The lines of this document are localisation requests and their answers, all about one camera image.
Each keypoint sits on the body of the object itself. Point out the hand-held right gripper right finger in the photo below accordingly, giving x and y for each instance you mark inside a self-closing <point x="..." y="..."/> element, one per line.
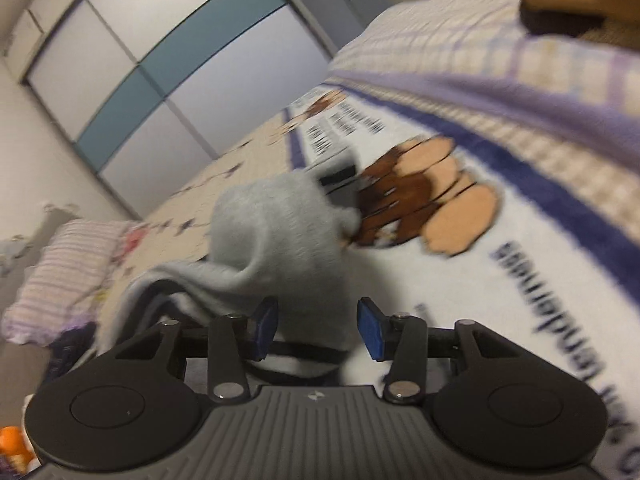
<point x="372" y="332"/>

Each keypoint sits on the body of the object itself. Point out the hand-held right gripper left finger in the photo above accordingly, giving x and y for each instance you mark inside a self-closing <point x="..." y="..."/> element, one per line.
<point x="264" y="329"/>

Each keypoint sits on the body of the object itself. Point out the grey fleece sweatshirt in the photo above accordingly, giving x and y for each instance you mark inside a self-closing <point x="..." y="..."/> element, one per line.
<point x="270" y="230"/>

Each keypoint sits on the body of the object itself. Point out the beige printed blanket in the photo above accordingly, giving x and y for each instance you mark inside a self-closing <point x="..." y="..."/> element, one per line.
<point x="500" y="285"/>

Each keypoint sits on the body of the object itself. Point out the folded dark blue jeans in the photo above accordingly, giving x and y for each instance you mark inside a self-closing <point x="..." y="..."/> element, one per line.
<point x="70" y="355"/>

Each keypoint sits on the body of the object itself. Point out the purple plaid pillow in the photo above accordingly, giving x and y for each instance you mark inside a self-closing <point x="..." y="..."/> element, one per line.
<point x="65" y="270"/>

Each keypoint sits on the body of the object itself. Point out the sliding door wardrobe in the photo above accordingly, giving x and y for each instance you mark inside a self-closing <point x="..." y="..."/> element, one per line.
<point x="200" y="85"/>

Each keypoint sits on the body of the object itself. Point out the orange object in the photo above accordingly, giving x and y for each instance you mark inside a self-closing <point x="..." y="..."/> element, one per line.
<point x="12" y="450"/>

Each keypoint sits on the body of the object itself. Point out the purple plaid bed sheet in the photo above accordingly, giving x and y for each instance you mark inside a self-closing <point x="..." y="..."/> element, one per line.
<point x="500" y="60"/>

